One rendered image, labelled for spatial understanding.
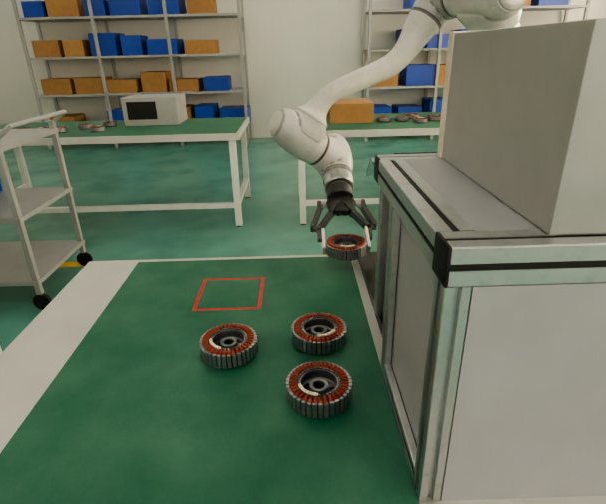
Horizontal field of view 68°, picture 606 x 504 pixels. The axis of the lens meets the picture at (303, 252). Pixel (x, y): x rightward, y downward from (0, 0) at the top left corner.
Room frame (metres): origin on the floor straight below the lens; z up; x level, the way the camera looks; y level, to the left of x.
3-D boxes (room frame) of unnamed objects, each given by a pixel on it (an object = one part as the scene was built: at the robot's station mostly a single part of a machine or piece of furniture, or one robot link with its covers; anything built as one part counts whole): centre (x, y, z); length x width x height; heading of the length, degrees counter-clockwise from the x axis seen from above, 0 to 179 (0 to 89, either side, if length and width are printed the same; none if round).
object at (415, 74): (7.23, -1.76, 0.92); 0.42 x 0.42 x 0.29; 1
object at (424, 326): (0.55, -0.16, 0.91); 0.28 x 0.03 x 0.32; 1
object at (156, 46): (7.18, 1.90, 1.38); 0.42 x 0.42 x 0.20; 89
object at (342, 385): (0.61, -0.02, 0.77); 0.11 x 0.11 x 0.04
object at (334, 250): (1.10, -0.11, 0.82); 0.11 x 0.11 x 0.04
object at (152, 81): (7.19, 2.10, 0.92); 0.40 x 0.36 x 0.27; 178
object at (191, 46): (7.20, 1.38, 1.37); 0.42 x 0.40 x 0.18; 91
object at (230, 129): (3.83, 1.56, 0.38); 2.20 x 0.90 x 0.75; 91
